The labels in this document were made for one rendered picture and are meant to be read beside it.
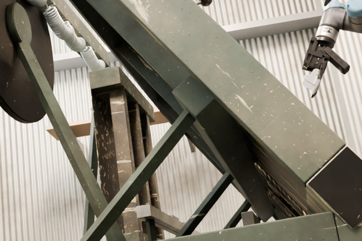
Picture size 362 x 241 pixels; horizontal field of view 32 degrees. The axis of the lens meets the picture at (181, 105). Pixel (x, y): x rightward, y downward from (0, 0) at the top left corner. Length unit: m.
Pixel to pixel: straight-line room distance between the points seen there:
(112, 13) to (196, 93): 0.33
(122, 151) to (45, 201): 2.80
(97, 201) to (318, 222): 1.25
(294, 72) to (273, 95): 4.50
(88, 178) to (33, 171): 3.44
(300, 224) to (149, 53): 0.54
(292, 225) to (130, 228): 1.73
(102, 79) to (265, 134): 1.85
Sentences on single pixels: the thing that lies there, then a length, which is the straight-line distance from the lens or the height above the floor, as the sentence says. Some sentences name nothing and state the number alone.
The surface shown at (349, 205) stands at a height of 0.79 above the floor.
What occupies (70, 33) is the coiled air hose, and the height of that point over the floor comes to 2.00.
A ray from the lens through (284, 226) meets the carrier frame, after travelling 1.20.
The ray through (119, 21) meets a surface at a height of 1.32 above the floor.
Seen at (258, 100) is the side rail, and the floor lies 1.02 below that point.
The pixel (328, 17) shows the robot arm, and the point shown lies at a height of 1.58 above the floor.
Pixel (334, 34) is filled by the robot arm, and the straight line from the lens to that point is 2.33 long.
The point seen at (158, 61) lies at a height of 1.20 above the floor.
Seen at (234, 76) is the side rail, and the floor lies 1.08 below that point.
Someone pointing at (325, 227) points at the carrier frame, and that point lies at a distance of 1.20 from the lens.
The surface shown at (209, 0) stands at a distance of 1.69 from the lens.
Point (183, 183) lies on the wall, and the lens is 5.47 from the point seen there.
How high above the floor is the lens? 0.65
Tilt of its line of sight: 18 degrees up
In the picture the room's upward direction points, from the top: 9 degrees counter-clockwise
